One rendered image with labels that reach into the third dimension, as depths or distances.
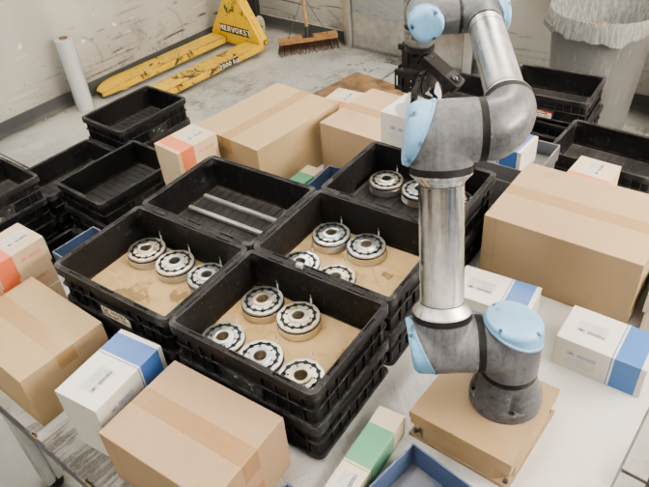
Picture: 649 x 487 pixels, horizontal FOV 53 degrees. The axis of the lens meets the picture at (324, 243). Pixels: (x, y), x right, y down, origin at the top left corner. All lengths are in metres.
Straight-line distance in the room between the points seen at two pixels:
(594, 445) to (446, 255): 0.56
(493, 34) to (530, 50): 3.11
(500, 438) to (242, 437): 0.51
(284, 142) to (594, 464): 1.31
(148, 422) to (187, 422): 0.08
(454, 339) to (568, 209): 0.66
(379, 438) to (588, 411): 0.48
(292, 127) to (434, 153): 1.09
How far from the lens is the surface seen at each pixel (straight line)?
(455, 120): 1.16
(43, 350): 1.64
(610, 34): 3.65
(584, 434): 1.56
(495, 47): 1.37
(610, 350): 1.61
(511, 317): 1.32
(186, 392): 1.43
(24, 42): 4.71
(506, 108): 1.19
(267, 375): 1.33
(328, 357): 1.47
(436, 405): 1.45
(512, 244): 1.78
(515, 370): 1.34
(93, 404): 1.45
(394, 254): 1.72
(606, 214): 1.82
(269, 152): 2.13
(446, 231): 1.21
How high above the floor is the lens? 1.93
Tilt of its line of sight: 38 degrees down
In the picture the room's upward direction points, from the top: 5 degrees counter-clockwise
